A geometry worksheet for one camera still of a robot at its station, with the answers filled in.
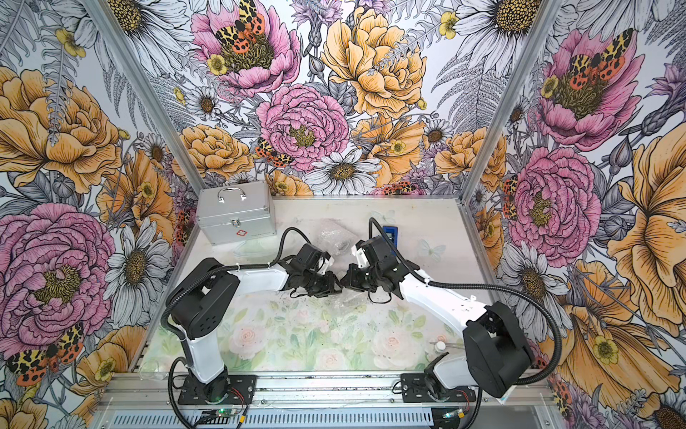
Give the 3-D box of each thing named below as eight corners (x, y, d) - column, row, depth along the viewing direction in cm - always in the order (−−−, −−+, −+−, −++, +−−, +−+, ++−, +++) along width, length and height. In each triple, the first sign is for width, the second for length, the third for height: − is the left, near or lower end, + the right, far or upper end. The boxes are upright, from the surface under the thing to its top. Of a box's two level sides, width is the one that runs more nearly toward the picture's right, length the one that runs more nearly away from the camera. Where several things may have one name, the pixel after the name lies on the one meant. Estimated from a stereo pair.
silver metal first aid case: (212, 248, 107) (192, 217, 93) (216, 220, 116) (199, 189, 102) (275, 238, 110) (265, 207, 96) (274, 212, 119) (265, 181, 106)
